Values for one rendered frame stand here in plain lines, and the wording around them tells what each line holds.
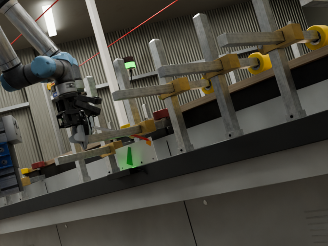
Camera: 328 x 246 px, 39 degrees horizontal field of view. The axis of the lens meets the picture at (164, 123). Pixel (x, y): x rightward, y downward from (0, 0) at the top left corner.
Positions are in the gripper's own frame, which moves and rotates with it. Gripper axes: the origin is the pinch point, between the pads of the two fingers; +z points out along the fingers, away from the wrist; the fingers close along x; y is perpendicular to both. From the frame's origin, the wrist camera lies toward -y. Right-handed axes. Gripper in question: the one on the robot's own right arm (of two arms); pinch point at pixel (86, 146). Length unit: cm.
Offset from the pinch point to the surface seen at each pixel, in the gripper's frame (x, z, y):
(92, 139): 1.5, -1.6, -2.4
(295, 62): 67, -7, -45
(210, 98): 26, -6, -46
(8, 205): -145, 12, -26
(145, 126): 4.6, -2.5, -26.6
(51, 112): -258, -67, -137
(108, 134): 1.6, -2.3, -10.1
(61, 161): -23.5, 2.0, -1.7
